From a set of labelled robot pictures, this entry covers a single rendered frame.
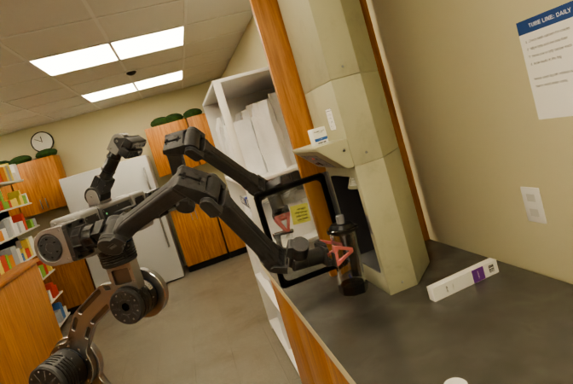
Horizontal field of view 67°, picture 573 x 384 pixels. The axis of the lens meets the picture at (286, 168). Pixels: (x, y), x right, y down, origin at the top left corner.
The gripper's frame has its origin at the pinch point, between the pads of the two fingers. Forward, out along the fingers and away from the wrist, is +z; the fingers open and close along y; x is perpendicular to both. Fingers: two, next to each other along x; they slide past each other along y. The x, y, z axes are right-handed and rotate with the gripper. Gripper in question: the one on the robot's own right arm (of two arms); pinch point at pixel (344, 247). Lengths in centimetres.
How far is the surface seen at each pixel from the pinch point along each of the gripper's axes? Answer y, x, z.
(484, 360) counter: -52, 20, 9
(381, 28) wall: 32, -79, 48
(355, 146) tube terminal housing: -2.6, -33.4, 10.0
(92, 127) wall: 560, -113, -136
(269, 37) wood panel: 35, -82, -1
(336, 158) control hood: -2.3, -30.9, 2.3
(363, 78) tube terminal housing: -2, -55, 18
